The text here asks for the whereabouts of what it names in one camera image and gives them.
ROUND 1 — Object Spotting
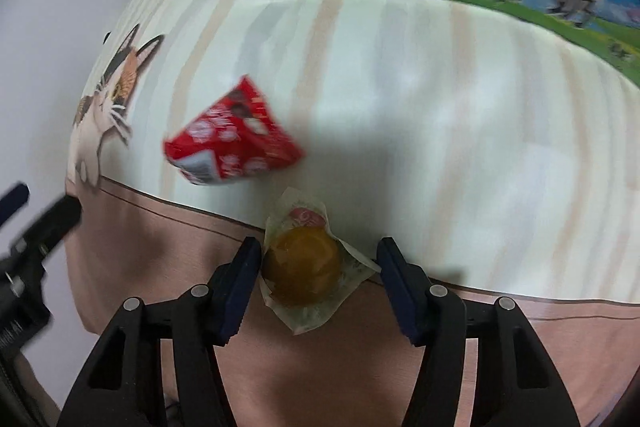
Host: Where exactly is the yellow pastry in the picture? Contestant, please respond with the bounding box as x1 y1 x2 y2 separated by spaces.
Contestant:
260 187 382 337

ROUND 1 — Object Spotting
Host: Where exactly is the red snack packet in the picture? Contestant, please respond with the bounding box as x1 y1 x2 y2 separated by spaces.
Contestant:
164 75 306 186

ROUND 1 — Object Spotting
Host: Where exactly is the striped cat printed blanket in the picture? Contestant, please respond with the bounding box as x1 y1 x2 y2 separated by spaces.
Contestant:
65 0 640 427

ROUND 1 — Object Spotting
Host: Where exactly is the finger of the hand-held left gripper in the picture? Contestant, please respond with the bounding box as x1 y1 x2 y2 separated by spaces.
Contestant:
0 183 30 225
22 197 82 258

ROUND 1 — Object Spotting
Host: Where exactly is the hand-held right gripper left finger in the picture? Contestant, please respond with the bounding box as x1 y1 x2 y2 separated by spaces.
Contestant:
56 237 263 427

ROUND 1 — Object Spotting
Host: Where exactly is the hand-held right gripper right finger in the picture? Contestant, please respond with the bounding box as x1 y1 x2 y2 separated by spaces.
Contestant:
376 237 581 427

